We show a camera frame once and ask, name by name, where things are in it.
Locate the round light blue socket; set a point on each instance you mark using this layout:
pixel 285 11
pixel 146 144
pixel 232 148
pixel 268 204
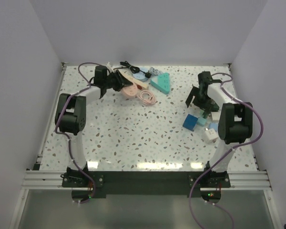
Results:
pixel 140 75

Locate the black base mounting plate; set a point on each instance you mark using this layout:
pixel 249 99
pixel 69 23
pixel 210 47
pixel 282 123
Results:
pixel 99 184

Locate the teal adapter plug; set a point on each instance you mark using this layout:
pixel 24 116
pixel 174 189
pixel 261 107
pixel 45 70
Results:
pixel 201 121

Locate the green adapter plug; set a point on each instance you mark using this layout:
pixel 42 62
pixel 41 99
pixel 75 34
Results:
pixel 205 115

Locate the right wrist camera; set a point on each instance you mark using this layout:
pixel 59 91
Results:
pixel 205 78

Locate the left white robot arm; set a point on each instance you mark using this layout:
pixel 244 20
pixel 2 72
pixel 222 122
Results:
pixel 70 117

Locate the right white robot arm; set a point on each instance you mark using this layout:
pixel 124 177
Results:
pixel 235 123

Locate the beige long power strip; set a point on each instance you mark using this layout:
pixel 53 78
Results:
pixel 143 85

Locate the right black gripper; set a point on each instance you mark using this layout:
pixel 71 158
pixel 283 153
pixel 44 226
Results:
pixel 207 107

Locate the white small adapter plug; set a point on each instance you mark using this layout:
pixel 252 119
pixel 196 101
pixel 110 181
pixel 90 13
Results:
pixel 215 116

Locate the teal triangular power strip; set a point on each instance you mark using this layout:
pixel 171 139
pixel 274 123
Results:
pixel 161 83

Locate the light blue adapter plug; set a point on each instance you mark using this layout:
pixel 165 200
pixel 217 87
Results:
pixel 213 126

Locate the blue cube socket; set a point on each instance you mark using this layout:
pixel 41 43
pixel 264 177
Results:
pixel 190 122

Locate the aluminium rail frame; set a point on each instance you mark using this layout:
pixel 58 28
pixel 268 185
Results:
pixel 125 135

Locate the white cube tiger sticker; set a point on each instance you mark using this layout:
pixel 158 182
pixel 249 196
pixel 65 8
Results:
pixel 210 135

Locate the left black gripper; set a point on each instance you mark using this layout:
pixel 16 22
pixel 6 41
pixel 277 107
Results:
pixel 121 81

